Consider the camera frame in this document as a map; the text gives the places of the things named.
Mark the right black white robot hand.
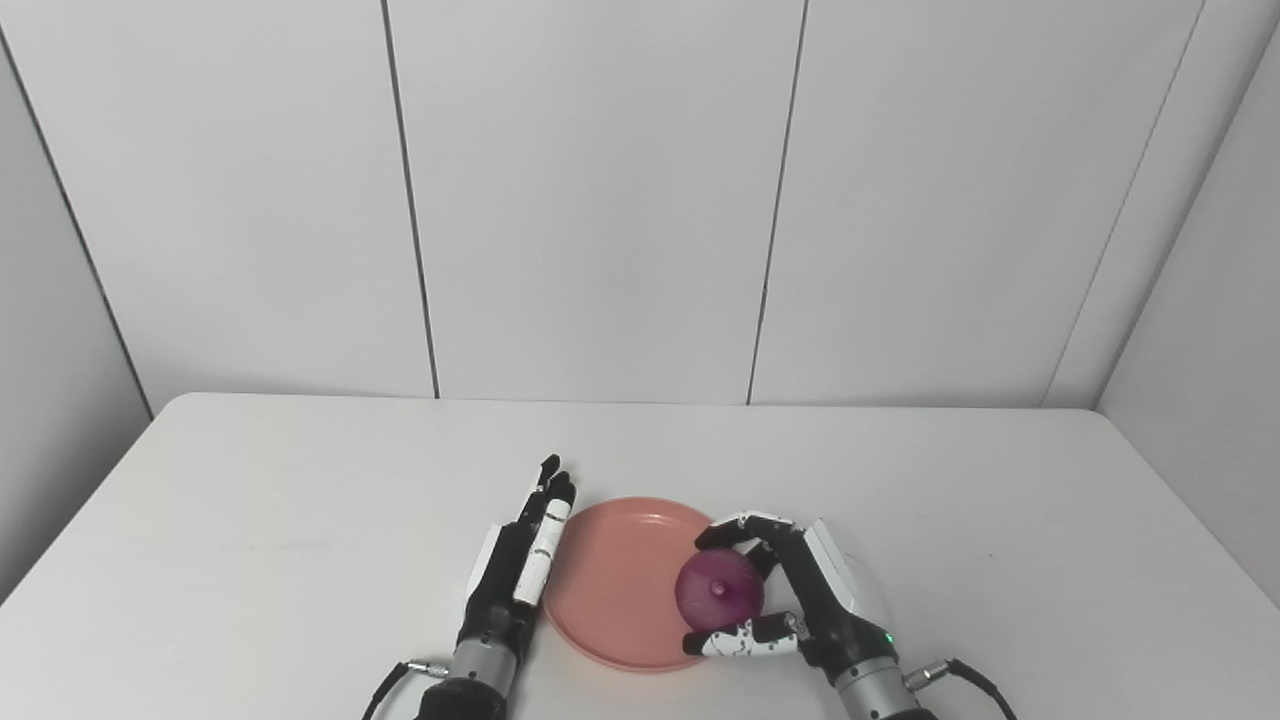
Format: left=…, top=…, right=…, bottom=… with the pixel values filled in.
left=682, top=511, right=896, bottom=693

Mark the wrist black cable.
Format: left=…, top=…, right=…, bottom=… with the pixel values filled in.
left=903, top=656, right=1019, bottom=720
left=360, top=657, right=454, bottom=720

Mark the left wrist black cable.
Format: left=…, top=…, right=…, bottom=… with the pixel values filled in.
left=360, top=657, right=454, bottom=720

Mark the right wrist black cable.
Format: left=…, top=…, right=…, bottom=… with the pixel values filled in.
left=903, top=656, right=1019, bottom=720

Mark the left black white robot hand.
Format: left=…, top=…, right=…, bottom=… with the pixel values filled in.
left=455, top=455, right=578, bottom=663

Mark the pink plastic plate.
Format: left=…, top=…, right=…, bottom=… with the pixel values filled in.
left=543, top=497, right=773, bottom=673

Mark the red onion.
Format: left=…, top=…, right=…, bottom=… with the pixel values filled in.
left=675, top=548, right=766, bottom=633

